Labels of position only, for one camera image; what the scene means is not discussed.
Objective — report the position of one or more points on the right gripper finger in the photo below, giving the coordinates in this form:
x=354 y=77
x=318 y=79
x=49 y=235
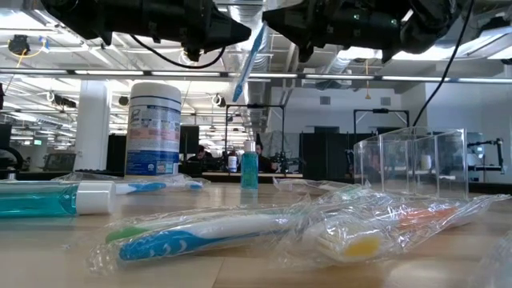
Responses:
x=288 y=22

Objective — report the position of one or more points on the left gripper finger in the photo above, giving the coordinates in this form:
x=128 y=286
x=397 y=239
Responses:
x=230 y=28

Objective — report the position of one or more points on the teal mouthwash bottle white cap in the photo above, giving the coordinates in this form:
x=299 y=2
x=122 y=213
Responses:
x=249 y=168
x=40 y=200

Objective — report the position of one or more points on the orange yellow toothbrush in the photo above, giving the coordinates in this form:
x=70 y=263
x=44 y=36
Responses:
x=362 y=246

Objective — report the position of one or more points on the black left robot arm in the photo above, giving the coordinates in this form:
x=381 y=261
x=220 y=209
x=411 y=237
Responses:
x=76 y=16

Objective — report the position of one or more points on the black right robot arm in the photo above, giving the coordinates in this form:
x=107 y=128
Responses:
x=432 y=24

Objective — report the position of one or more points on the background black robot arm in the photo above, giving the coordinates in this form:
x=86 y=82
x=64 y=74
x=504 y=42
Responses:
x=286 y=162

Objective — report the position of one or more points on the long LED light bar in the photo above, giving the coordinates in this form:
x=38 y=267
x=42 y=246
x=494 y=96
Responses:
x=108 y=73

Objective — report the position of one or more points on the white disinfecting wipes canister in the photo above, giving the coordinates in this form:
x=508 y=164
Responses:
x=154 y=132

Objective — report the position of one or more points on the black monitor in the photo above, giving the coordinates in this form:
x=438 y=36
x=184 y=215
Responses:
x=5 y=136
x=189 y=140

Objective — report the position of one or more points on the white round column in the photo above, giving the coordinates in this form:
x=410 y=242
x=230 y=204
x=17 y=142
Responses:
x=92 y=124

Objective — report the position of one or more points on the black cabinet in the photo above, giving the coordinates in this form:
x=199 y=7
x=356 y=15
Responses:
x=324 y=156

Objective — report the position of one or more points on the small white bottle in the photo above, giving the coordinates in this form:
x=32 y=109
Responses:
x=232 y=164

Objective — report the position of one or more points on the black partition panel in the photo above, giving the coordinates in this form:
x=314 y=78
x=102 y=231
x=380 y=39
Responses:
x=117 y=154

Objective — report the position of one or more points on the black ceiling device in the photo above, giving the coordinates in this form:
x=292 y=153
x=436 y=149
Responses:
x=18 y=45

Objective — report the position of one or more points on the clear acrylic organizer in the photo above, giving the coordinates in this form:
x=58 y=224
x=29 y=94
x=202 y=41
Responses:
x=452 y=160

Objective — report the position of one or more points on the silver ventilation duct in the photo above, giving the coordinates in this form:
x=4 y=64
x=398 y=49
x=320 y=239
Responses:
x=256 y=100

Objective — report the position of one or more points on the black gantry frame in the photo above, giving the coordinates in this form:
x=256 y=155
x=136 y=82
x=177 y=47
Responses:
x=380 y=110

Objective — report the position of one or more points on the black aluminium table frame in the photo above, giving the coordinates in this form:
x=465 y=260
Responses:
x=100 y=174

